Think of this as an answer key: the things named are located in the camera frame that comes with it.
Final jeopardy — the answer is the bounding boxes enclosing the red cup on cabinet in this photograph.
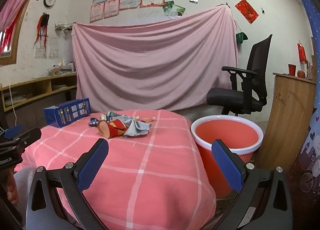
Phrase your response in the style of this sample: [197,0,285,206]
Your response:
[288,64,296,76]

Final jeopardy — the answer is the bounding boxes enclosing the grey wrapper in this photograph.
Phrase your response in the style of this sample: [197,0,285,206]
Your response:
[119,115,152,138]

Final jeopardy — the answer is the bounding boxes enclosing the white green sachet wrapper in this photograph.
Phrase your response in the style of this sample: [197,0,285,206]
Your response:
[100,111,125,122]

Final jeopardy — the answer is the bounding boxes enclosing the pink hanging sheet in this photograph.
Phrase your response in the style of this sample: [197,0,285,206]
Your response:
[72,5,238,112]

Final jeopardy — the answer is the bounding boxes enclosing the dark blue snack wrapper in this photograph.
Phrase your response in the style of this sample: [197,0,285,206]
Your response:
[88,118,99,127]

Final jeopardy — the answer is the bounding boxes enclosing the wooden cabinet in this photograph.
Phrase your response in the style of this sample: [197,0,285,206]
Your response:
[255,73,316,172]

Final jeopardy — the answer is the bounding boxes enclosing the green photo on wall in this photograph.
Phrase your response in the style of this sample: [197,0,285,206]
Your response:
[163,1,185,16]

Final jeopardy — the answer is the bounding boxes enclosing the red black tassel ornament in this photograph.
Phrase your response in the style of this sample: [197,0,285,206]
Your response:
[34,13,50,49]

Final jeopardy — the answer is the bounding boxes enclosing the orange fruit on cabinet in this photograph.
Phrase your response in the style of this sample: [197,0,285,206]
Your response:
[297,70,305,79]

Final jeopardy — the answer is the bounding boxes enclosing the pink checkered tablecloth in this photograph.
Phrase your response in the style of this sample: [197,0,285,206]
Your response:
[15,110,216,229]

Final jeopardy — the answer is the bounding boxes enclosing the wooden window frame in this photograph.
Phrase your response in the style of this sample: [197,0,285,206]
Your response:
[1,0,30,66]

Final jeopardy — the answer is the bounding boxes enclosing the red paper wall decoration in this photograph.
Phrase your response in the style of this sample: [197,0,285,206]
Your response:
[235,0,259,24]

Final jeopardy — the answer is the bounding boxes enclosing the red paper cup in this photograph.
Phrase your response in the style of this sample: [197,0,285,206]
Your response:
[97,119,128,139]

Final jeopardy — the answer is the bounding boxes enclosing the red plastic bucket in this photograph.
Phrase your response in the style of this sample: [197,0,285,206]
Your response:
[190,115,264,199]

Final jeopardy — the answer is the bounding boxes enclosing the round wall clock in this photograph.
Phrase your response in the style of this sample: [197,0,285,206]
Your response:
[43,0,56,8]

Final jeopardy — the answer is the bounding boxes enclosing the green hanging bag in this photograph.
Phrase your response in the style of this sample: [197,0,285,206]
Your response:
[236,32,248,45]

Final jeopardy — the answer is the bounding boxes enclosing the black office chair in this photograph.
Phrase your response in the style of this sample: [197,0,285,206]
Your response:
[206,35,272,116]

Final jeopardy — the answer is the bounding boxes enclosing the wooden wall shelf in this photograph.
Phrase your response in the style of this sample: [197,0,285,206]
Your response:
[1,73,77,112]

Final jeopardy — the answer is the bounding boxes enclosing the stack of books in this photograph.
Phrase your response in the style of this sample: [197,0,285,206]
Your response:
[48,59,75,76]

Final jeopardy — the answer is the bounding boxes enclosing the person's left hand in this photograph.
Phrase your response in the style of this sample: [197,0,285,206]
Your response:
[6,169,19,205]

